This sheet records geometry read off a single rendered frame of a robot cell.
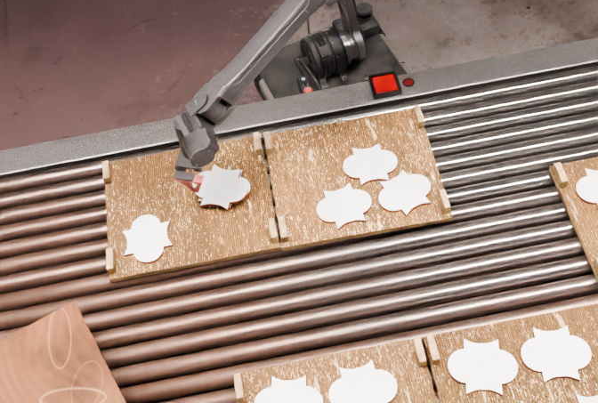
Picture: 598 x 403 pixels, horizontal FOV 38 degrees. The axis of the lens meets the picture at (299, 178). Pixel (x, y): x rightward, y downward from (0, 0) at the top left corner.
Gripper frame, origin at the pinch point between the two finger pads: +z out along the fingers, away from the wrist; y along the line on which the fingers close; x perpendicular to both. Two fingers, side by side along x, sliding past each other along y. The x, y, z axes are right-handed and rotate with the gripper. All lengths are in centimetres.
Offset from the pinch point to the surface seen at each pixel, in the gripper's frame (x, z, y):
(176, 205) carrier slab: 6.7, 9.0, -4.0
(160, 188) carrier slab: 12.2, 8.9, 0.3
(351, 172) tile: -34.3, 7.4, 11.5
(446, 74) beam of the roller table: -53, 10, 50
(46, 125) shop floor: 109, 102, 85
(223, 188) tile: -4.7, 5.9, 0.7
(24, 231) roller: 43.6, 11.8, -16.2
